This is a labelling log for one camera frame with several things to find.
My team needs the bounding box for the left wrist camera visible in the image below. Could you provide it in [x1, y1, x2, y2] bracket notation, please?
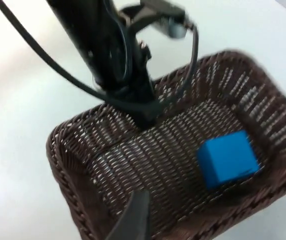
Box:
[119, 0, 193, 40]

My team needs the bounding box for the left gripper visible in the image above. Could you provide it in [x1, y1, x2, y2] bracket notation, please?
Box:
[91, 41, 165, 130]

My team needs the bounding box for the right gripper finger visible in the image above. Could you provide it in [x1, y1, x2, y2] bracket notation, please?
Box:
[104, 190, 151, 240]

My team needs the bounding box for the thin black cable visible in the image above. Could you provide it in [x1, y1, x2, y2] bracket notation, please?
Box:
[161, 23, 200, 115]

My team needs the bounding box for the flat black cable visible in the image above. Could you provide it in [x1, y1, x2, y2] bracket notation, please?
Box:
[0, 0, 146, 113]

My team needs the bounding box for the dark brown wicker basket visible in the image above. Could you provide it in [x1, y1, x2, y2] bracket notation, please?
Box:
[45, 49, 286, 240]

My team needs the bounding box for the large blue cube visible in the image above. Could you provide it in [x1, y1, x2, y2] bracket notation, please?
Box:
[196, 129, 262, 191]

